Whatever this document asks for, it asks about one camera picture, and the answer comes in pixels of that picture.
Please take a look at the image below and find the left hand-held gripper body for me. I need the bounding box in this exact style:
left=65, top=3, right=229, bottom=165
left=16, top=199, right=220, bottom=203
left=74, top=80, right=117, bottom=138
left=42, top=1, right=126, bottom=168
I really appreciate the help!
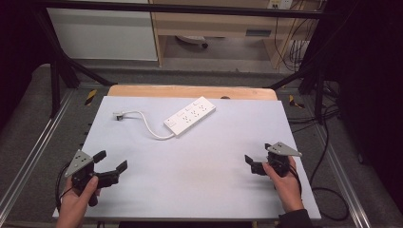
left=65, top=149, right=121, bottom=207

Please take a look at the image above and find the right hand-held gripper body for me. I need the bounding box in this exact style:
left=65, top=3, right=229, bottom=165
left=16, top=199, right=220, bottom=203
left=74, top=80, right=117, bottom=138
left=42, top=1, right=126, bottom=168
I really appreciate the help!
left=251, top=141, right=303, bottom=179

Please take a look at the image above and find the white power cable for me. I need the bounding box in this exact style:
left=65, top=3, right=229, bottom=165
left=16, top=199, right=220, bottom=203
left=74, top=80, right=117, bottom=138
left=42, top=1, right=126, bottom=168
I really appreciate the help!
left=122, top=109, right=176, bottom=142

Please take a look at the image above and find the white power strip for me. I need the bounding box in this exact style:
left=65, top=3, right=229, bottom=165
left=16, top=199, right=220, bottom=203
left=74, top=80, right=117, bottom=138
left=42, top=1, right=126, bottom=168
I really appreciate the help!
left=163, top=95, right=218, bottom=139

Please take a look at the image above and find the person's right hand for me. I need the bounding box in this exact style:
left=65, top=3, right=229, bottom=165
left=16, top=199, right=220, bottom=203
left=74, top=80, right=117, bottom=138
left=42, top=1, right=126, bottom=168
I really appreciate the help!
left=261, top=156, right=305, bottom=214

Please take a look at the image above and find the person's left hand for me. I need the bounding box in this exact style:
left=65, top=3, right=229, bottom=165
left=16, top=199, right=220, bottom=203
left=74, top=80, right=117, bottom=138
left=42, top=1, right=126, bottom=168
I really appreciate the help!
left=55, top=175, right=100, bottom=228

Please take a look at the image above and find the wooden table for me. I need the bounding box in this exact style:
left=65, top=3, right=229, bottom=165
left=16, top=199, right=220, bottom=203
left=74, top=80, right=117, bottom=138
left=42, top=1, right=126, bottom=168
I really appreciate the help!
left=106, top=84, right=278, bottom=102

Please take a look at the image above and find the black curtain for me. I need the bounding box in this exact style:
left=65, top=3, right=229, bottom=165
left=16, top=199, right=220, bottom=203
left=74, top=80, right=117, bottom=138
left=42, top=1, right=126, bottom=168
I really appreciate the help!
left=0, top=0, right=53, bottom=131
left=321, top=0, right=403, bottom=208

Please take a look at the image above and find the white cabinet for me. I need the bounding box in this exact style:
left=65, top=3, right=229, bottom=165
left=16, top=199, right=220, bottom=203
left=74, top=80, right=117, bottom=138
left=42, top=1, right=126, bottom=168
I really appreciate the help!
left=47, top=0, right=159, bottom=62

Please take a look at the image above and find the light wooden desk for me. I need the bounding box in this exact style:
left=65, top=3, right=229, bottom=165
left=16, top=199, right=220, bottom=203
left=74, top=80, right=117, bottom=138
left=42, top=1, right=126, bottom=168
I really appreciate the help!
left=148, top=0, right=321, bottom=69

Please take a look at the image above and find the office chair caster base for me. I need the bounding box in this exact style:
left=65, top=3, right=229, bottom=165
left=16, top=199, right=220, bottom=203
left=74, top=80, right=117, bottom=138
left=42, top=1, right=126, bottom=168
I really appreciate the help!
left=175, top=34, right=209, bottom=49

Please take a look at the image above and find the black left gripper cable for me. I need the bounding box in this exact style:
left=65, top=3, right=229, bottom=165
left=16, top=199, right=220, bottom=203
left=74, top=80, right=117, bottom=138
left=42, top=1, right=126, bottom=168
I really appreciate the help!
left=54, top=161, right=74, bottom=212

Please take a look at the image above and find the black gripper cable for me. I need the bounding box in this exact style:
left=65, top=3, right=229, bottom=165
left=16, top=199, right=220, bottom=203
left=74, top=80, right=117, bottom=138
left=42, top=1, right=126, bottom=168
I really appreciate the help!
left=287, top=165, right=304, bottom=195
left=54, top=161, right=74, bottom=212

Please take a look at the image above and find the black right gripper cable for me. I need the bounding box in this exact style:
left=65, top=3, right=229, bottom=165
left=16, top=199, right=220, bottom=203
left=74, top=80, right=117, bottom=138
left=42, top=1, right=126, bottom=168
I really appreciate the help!
left=287, top=165, right=304, bottom=195

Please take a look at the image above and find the black floor cable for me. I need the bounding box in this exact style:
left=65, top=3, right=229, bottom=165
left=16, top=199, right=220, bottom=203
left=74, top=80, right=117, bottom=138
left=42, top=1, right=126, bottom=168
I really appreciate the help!
left=286, top=104, right=351, bottom=222

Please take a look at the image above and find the aluminium rail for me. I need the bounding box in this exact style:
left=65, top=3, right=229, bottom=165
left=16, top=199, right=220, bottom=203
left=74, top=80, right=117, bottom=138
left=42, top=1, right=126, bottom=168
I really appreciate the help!
left=0, top=89, right=76, bottom=219
left=313, top=123, right=373, bottom=228

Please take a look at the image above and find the hanging black cable bundle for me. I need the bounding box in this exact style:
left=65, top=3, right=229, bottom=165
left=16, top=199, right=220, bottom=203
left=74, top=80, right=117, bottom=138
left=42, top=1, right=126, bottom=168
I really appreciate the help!
left=274, top=9, right=319, bottom=73

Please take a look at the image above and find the white wall socket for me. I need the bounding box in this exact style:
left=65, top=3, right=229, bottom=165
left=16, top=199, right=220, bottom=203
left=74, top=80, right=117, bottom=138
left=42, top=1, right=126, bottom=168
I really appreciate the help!
left=267, top=0, right=295, bottom=10

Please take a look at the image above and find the black metal frame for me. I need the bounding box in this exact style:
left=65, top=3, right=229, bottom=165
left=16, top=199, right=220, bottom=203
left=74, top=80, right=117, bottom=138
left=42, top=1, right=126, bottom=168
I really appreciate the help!
left=30, top=0, right=328, bottom=125

